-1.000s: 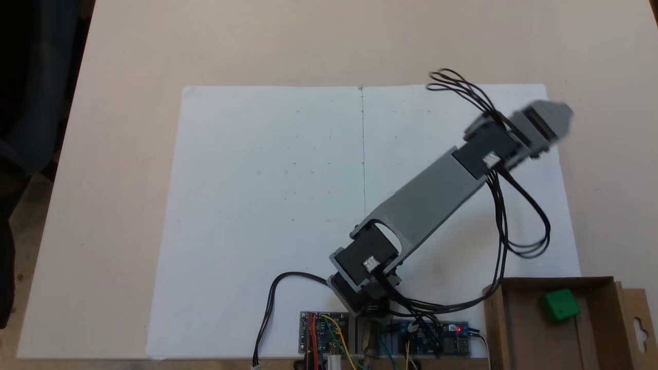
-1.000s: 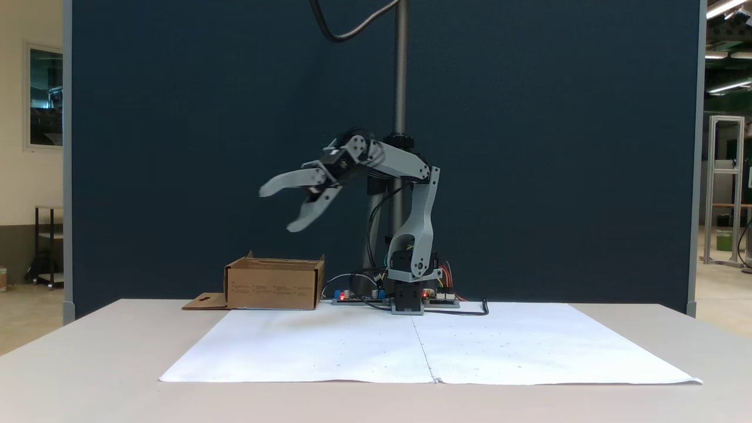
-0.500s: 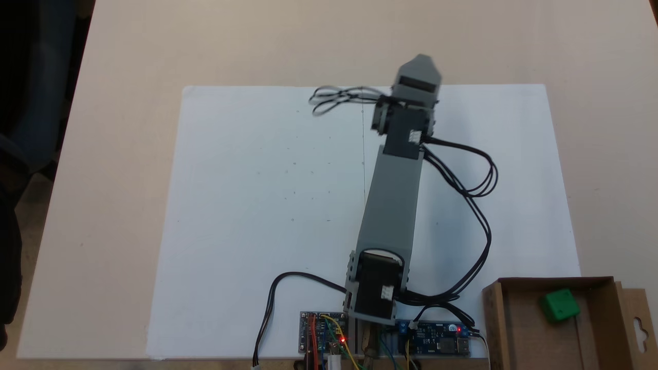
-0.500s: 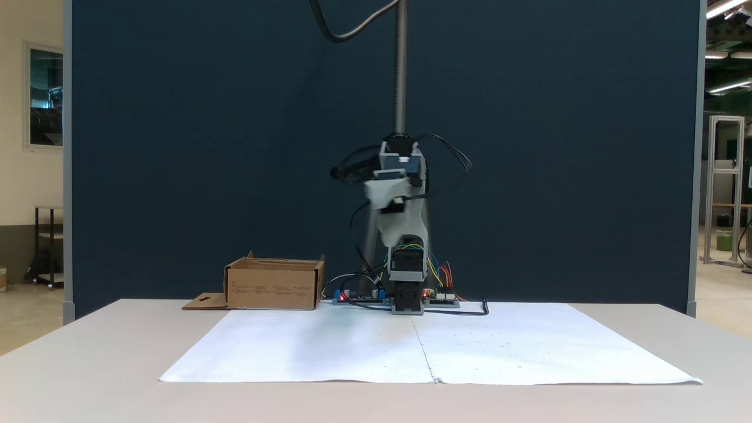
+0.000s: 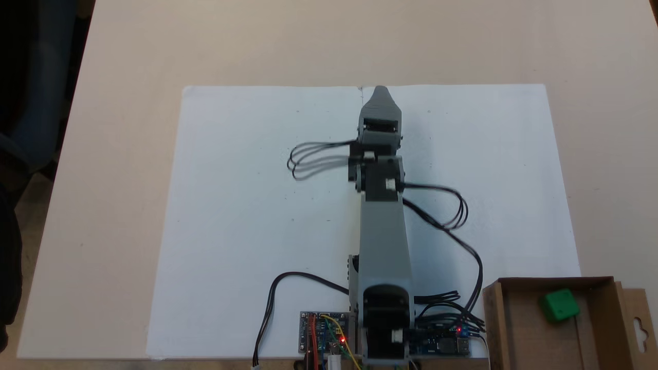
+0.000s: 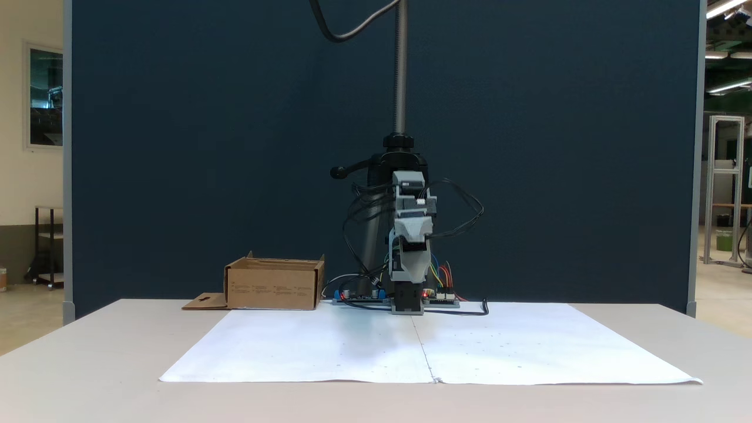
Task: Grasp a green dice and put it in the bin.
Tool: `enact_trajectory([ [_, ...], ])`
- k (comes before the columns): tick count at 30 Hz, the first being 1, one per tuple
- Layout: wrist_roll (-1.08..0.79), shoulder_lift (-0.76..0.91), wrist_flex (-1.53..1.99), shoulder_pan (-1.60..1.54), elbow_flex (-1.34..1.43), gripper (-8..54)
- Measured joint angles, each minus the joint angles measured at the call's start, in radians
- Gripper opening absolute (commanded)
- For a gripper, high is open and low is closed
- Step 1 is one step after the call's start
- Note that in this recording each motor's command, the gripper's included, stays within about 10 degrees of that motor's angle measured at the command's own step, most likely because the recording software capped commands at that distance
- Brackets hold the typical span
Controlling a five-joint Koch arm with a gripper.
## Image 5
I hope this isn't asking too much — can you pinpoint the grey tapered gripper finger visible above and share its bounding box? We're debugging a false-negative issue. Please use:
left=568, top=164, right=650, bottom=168
left=361, top=85, right=402, bottom=119

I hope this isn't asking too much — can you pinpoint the green die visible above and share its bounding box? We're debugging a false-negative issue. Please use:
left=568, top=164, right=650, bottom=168
left=539, top=288, right=581, bottom=324

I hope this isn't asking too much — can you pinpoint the white paper sheet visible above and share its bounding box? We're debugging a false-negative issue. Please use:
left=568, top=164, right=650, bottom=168
left=360, top=83, right=582, bottom=359
left=146, top=85, right=367, bottom=360

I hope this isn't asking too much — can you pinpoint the brown cardboard box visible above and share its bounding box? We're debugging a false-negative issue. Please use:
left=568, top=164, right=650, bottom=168
left=482, top=276, right=658, bottom=370

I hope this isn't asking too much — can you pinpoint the person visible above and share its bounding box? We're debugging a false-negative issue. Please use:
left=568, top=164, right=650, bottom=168
left=0, top=131, right=24, bottom=353

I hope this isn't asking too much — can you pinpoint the black gripper wire loop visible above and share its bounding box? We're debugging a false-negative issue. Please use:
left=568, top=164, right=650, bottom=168
left=287, top=140, right=359, bottom=181

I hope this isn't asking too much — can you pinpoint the black arm wire bundle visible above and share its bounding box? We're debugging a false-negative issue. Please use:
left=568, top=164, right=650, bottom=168
left=404, top=184, right=486, bottom=335

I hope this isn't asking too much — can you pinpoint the circuit board with coloured wires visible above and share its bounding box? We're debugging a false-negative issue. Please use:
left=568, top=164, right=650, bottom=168
left=299, top=310, right=353, bottom=356

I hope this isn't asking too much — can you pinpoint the black cable with white plug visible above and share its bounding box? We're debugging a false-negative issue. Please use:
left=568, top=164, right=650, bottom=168
left=253, top=271, right=351, bottom=368

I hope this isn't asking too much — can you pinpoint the yellow jumper wire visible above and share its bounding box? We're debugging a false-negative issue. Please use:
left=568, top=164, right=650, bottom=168
left=320, top=313, right=359, bottom=370

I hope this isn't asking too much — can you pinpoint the red jumper wire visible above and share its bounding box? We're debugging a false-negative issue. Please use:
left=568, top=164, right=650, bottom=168
left=307, top=313, right=320, bottom=370

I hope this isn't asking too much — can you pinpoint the white power cable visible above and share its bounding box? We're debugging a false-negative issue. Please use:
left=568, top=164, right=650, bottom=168
left=468, top=331, right=491, bottom=368

